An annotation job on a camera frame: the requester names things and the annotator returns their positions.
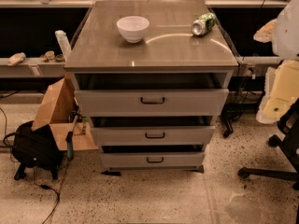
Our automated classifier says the green soda can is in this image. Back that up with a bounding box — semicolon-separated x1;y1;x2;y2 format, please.
192;12;216;36

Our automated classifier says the black office chair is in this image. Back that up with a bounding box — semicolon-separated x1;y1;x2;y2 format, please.
237;99;299;190

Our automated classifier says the grey top drawer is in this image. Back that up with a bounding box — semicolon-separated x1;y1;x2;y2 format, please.
75;89;228;117

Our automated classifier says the grey bottom drawer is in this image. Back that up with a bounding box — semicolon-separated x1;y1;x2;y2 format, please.
100;152;205;170

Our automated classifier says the grey drawer cabinet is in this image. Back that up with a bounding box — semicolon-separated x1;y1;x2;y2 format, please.
64;0;239;176

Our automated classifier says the small round shelf object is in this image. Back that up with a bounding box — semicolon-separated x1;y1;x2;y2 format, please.
40;50;55;62

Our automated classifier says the grey drawer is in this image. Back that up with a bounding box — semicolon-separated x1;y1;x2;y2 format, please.
91;126;215;146
100;152;205;170
75;89;228;117

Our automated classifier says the black floor cable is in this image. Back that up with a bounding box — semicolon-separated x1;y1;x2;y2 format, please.
32;166;62;224

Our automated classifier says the black bag on floor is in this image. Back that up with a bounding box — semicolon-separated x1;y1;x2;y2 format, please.
12;121;63;180

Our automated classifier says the white plastic bottle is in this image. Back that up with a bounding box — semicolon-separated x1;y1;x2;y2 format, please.
55;30;71;61

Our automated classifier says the brown cardboard box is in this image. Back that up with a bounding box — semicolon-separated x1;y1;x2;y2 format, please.
32;77;98;151

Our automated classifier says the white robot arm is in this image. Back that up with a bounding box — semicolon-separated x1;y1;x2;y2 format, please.
253;0;299;124

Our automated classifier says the white ceramic bowl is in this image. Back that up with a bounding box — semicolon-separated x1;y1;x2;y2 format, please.
117;16;150;43

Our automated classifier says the black handled tool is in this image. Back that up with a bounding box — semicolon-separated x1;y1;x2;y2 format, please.
65;113;78;161

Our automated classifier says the beige object on shelf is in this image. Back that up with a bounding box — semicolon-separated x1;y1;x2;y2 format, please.
8;52;26;66

